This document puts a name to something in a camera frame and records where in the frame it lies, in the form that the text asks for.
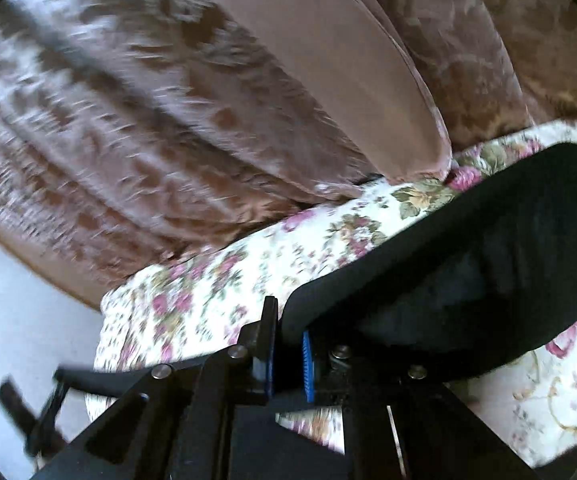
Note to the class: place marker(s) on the black pants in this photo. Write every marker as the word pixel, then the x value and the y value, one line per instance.
pixel 468 240

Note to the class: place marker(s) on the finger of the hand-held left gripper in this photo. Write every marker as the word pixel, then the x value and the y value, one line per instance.
pixel 28 415
pixel 76 379

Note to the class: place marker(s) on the brown patterned cushion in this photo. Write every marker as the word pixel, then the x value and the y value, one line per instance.
pixel 448 50

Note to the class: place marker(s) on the plain brown cushion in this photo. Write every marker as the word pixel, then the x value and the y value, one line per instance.
pixel 318 60

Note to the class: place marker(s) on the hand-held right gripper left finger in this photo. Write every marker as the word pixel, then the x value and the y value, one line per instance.
pixel 269 370

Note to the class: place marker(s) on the floral blanket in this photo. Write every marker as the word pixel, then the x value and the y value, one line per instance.
pixel 248 270

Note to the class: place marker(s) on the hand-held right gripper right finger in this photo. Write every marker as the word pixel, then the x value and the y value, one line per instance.
pixel 308 370

